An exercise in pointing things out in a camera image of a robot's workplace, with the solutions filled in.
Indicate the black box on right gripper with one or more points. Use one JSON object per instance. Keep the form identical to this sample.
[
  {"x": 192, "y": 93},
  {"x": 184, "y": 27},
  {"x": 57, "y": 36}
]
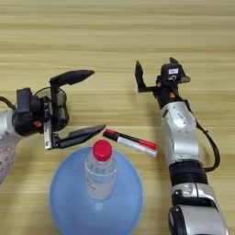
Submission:
[{"x": 173, "y": 73}]

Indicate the blue round plate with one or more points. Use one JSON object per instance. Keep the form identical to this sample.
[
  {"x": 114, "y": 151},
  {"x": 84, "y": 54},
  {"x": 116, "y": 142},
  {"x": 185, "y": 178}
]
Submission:
[{"x": 122, "y": 208}]

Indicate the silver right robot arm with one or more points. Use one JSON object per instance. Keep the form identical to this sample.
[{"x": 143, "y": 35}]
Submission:
[{"x": 180, "y": 137}]

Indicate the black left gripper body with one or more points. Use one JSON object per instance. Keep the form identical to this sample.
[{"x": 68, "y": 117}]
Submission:
[{"x": 29, "y": 125}]

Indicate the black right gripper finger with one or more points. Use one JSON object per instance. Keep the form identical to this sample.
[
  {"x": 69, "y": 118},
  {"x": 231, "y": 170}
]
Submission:
[
  {"x": 173, "y": 61},
  {"x": 139, "y": 76}
]

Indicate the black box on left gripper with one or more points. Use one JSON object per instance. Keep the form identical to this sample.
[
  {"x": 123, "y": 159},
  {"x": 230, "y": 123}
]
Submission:
[{"x": 24, "y": 99}]

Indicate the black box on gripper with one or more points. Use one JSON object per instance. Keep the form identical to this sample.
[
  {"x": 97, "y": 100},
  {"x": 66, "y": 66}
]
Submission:
[
  {"x": 173, "y": 73},
  {"x": 24, "y": 99}
]

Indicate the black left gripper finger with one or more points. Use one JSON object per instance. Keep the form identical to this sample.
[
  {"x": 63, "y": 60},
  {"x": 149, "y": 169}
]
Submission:
[
  {"x": 72, "y": 78},
  {"x": 79, "y": 136}
]

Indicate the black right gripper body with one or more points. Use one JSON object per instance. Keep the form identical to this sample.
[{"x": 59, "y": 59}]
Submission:
[{"x": 168, "y": 95}]

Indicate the clear bottle with red cap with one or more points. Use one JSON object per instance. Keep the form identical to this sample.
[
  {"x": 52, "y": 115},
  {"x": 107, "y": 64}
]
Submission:
[{"x": 101, "y": 180}]

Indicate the black pen with red ends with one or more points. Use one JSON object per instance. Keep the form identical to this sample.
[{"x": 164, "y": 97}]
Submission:
[{"x": 148, "y": 143}]

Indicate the black mesh cup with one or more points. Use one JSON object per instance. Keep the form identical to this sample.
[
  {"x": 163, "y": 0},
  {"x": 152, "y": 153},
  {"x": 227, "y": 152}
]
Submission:
[{"x": 64, "y": 119}]

